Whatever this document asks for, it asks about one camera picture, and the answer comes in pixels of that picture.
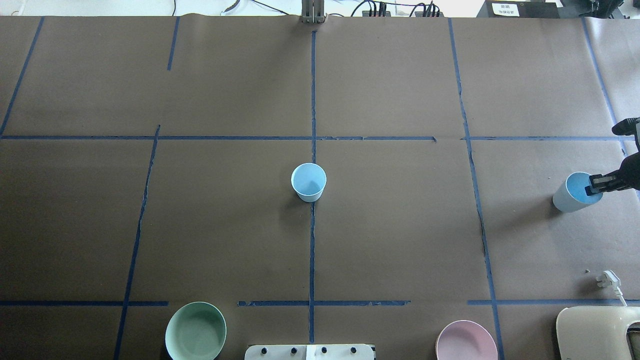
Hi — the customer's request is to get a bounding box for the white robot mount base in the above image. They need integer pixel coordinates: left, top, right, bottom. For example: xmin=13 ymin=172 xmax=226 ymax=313
xmin=244 ymin=343 xmax=377 ymax=360

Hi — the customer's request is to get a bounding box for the white power plug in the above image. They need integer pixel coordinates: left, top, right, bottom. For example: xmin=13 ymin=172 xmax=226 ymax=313
xmin=596 ymin=269 xmax=621 ymax=296

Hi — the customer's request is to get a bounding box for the pink bowl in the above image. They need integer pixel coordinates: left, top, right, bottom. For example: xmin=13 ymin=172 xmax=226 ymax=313
xmin=434 ymin=320 xmax=499 ymax=360

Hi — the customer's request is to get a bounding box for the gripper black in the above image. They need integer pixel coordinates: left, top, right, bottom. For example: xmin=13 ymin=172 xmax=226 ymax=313
xmin=585 ymin=152 xmax=640 ymax=196

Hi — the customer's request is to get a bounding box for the light blue cup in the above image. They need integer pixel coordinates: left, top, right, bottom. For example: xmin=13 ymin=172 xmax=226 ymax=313
xmin=551 ymin=172 xmax=603 ymax=213
xmin=290 ymin=162 xmax=327 ymax=203

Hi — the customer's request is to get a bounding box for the black box with label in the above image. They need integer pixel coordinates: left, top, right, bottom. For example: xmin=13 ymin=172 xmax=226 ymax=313
xmin=476 ymin=0 xmax=560 ymax=19

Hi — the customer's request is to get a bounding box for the green bowl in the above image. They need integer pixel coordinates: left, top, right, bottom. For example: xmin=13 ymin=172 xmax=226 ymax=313
xmin=164 ymin=301 xmax=227 ymax=360

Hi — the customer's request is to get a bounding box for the cream toaster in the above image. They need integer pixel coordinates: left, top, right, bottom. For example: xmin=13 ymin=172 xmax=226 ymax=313
xmin=555 ymin=305 xmax=640 ymax=360

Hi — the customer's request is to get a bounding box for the aluminium frame post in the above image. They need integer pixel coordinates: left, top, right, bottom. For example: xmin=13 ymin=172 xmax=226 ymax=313
xmin=301 ymin=0 xmax=326 ymax=24

